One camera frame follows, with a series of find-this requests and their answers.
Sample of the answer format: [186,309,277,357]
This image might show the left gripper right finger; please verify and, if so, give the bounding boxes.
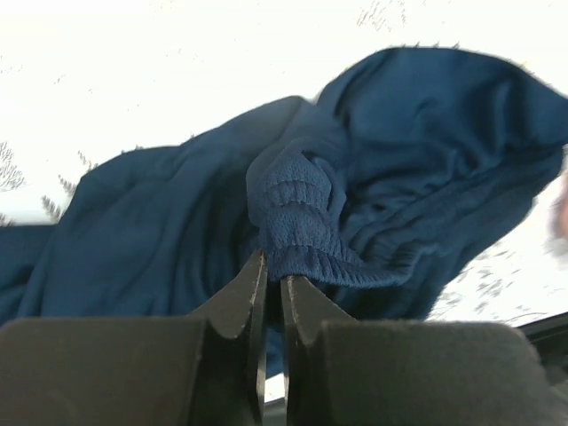
[280,277,567,426]

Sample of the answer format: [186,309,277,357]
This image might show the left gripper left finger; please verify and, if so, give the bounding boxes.
[1,253,267,425]

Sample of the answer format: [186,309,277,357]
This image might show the navy blue shorts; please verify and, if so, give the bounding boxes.
[0,45,568,383]

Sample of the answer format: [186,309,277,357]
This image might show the floral table mat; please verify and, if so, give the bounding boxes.
[1,1,567,325]

